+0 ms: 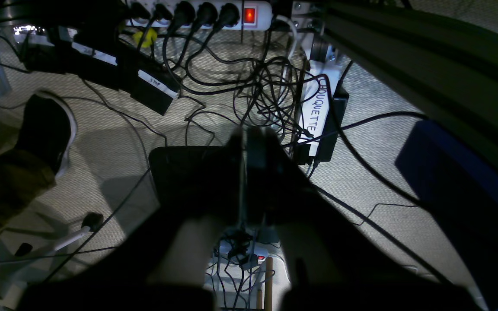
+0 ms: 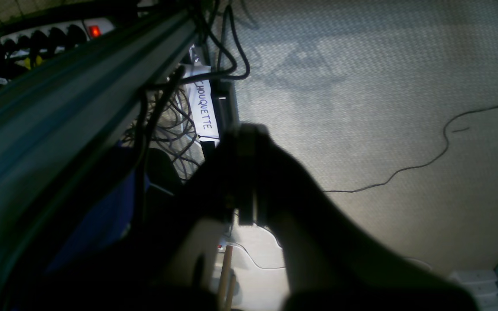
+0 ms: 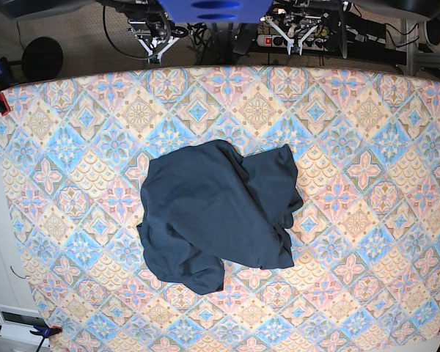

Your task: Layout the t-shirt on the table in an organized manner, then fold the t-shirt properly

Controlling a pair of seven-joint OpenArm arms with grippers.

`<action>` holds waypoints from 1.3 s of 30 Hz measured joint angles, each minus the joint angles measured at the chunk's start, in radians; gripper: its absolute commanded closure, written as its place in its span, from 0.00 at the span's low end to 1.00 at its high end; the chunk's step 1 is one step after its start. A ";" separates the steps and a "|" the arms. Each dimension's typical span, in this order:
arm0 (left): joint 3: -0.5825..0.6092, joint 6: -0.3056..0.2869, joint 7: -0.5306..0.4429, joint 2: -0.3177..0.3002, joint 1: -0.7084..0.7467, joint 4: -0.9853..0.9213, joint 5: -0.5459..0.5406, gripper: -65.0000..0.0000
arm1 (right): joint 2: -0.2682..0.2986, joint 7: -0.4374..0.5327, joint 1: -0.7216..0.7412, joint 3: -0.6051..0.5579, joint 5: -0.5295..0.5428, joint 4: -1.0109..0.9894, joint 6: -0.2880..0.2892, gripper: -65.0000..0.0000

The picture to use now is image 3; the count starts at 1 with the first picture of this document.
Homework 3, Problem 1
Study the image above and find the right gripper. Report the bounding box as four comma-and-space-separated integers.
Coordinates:
128, 20, 186, 65

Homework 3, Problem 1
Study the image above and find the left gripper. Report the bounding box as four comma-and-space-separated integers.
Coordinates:
260, 10, 329, 55

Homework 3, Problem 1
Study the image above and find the dark blue t-shirt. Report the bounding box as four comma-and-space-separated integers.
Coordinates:
137, 140, 304, 295

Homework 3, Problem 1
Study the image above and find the white power strip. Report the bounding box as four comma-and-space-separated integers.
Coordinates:
257, 34, 329, 51

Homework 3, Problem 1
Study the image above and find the black round stool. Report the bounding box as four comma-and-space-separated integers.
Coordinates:
21, 37, 63, 82

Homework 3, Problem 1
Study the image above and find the patterned tablecloth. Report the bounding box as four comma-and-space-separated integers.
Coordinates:
0, 67, 440, 351

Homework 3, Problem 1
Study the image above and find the blue orange clamp lower left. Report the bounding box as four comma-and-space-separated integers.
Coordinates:
0, 323, 62, 347

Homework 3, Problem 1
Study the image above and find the white floor vent panel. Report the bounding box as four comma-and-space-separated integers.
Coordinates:
0, 304, 45, 346

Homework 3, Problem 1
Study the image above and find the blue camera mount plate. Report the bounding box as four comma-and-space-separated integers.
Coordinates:
159, 0, 273, 23

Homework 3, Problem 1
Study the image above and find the aluminium frame post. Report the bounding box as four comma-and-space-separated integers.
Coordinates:
400, 19, 419, 76

